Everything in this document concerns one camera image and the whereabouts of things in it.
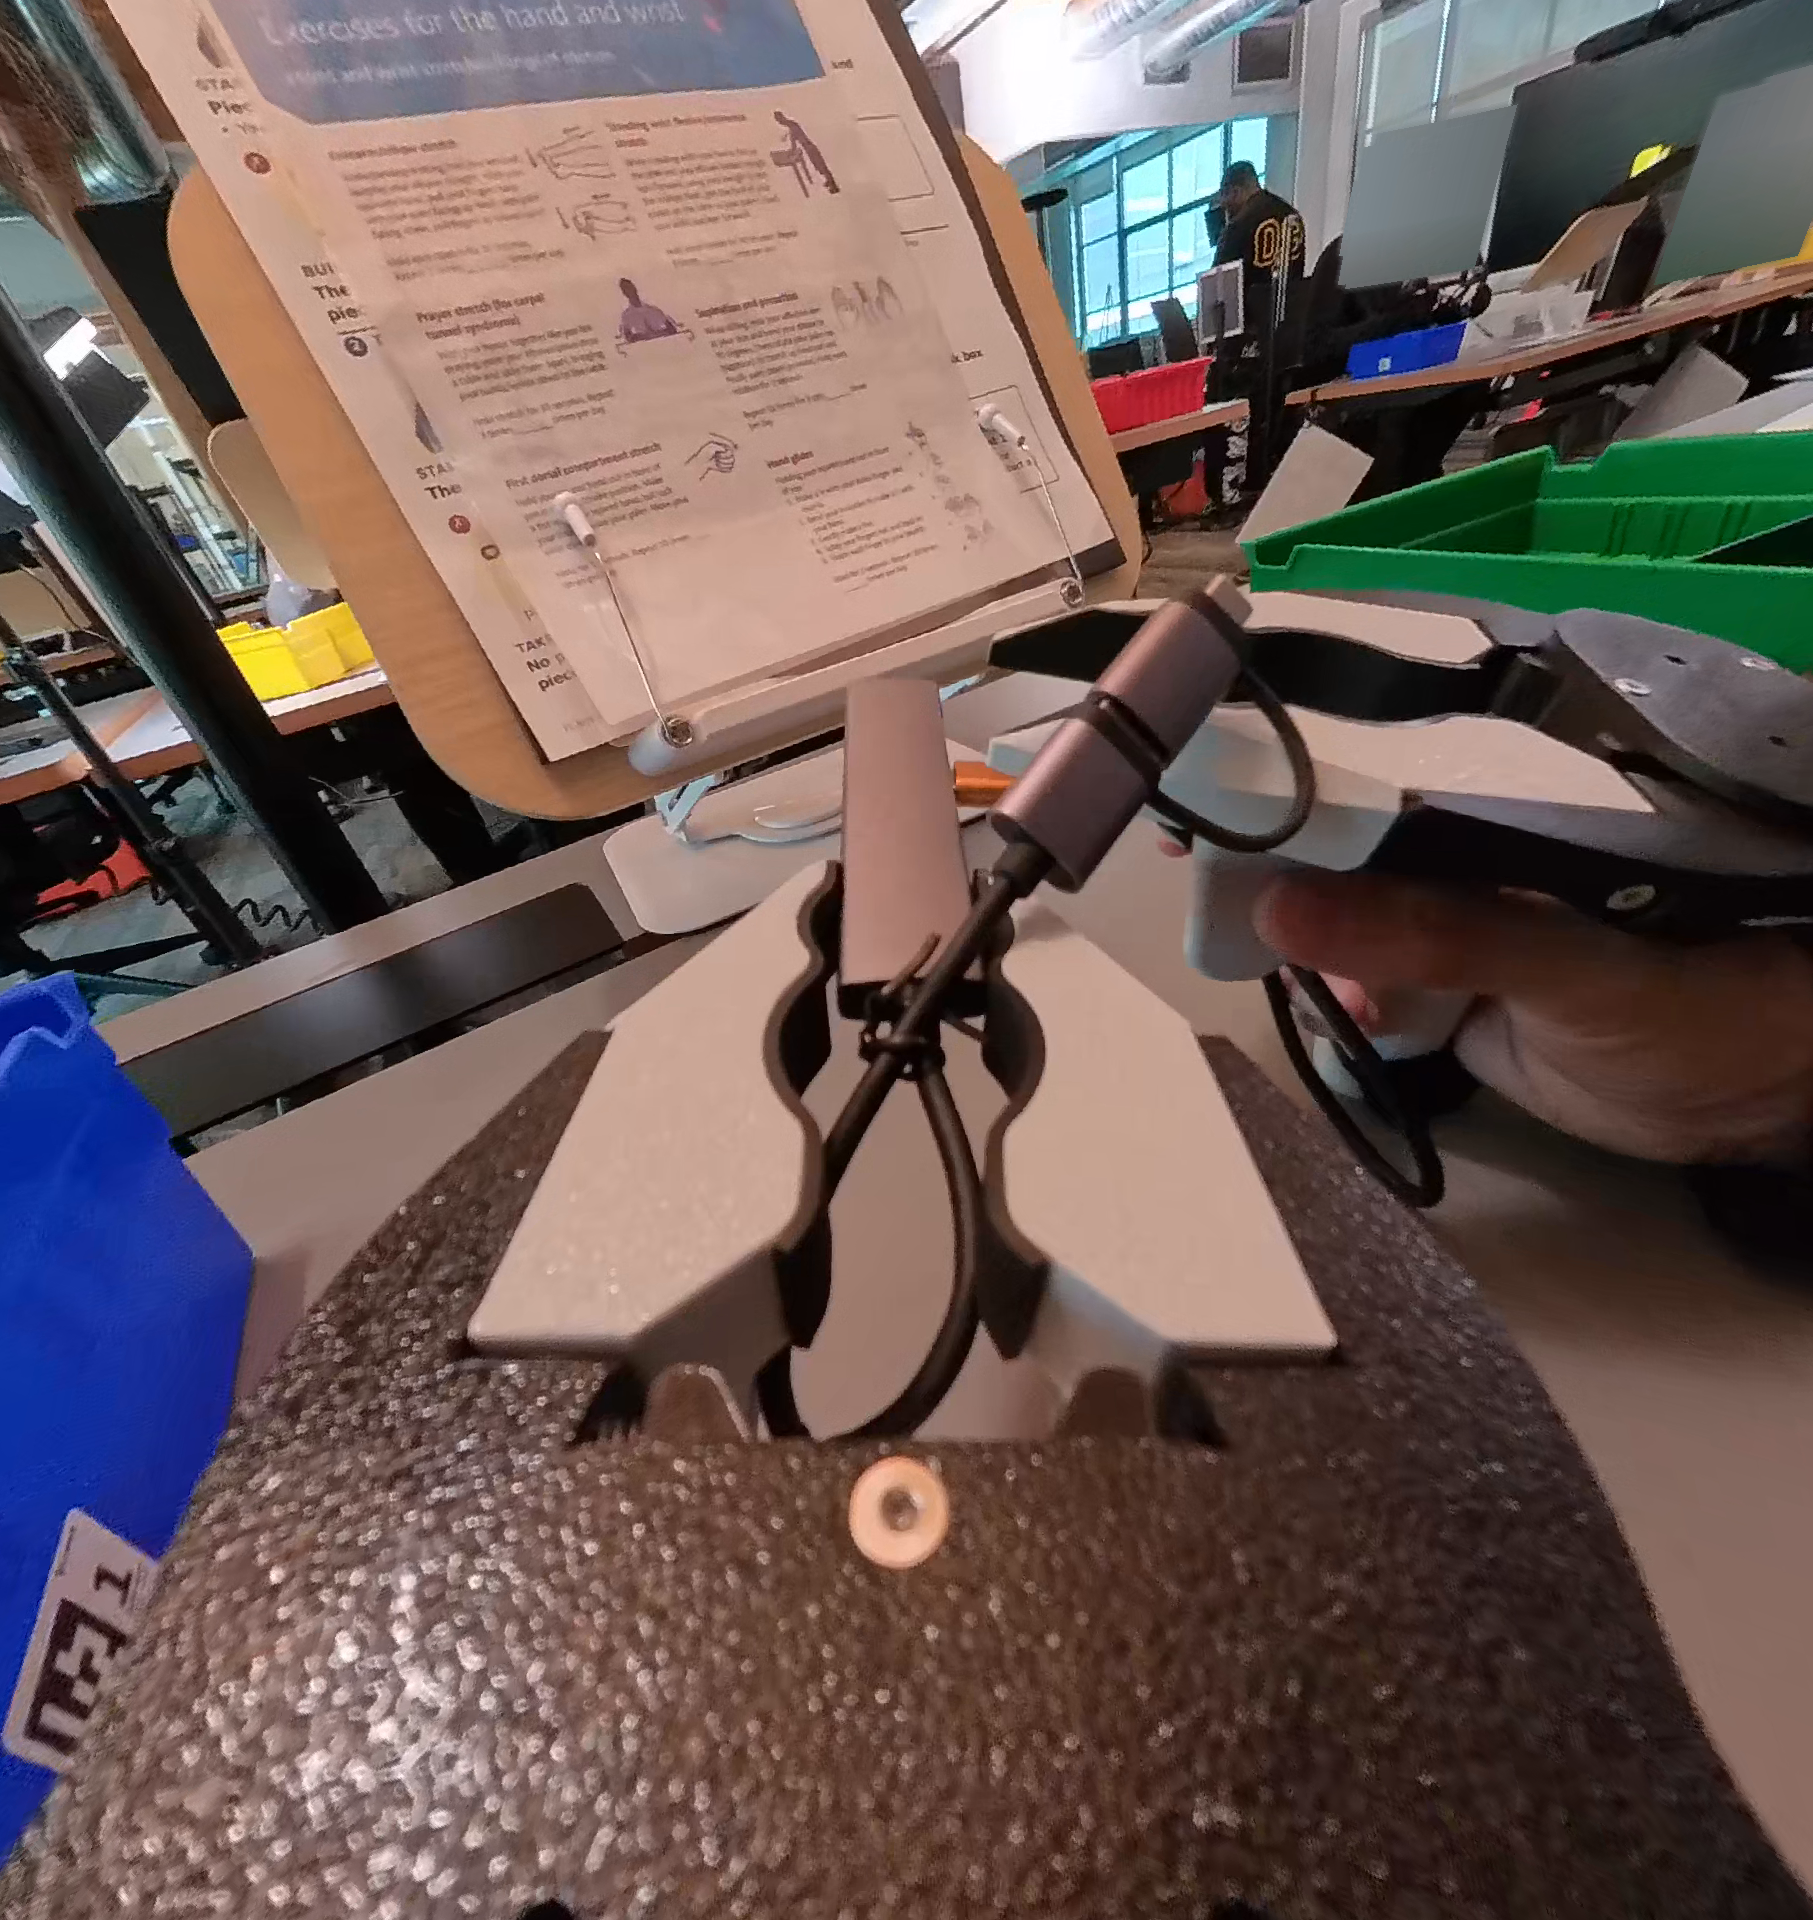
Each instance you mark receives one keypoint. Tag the green plastic bin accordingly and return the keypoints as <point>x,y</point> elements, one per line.
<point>1385,558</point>

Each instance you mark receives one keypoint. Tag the light grey desk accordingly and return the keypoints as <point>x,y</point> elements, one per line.
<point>1595,1425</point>

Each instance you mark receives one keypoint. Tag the wooden book stand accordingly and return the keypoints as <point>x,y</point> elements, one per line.
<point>290,524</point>

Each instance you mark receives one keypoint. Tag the small blue plastic bin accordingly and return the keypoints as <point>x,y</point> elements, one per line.
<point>1407,354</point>

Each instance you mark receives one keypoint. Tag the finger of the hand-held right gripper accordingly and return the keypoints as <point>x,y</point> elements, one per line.
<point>1446,788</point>
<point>1370,622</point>

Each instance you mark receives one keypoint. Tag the long wooden desk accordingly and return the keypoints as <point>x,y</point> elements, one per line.
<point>1670,318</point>

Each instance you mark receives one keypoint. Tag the large black monitor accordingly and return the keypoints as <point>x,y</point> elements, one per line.
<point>1595,150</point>

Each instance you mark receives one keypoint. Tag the yellow plastic bin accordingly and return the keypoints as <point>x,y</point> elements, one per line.
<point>257,662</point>
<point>332,642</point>

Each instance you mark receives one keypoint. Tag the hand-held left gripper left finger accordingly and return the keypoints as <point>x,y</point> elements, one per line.
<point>634,1200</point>

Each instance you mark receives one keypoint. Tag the blue-header exercise sheet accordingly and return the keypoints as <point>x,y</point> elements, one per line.
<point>666,449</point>

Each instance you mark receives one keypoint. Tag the red plastic bin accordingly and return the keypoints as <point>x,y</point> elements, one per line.
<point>1152,398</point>

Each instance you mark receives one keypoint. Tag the black tripod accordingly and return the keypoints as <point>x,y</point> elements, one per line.
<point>110,811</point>

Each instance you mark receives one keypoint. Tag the person's right hand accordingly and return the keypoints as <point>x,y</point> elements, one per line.
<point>1626,1034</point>

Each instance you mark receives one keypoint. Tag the white instruction sheet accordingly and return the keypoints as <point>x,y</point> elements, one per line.
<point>539,667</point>

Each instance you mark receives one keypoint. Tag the beige rounded board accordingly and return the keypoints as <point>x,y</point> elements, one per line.
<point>268,502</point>

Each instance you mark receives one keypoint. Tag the grey usb hub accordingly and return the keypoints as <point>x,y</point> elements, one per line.
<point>889,841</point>

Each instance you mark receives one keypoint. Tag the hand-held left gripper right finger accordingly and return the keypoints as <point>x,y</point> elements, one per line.
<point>1176,1200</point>

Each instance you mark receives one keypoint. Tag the silver ventilation duct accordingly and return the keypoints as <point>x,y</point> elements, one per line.
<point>81,91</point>

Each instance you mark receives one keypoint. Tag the black metal pole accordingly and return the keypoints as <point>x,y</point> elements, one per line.
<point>96,496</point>

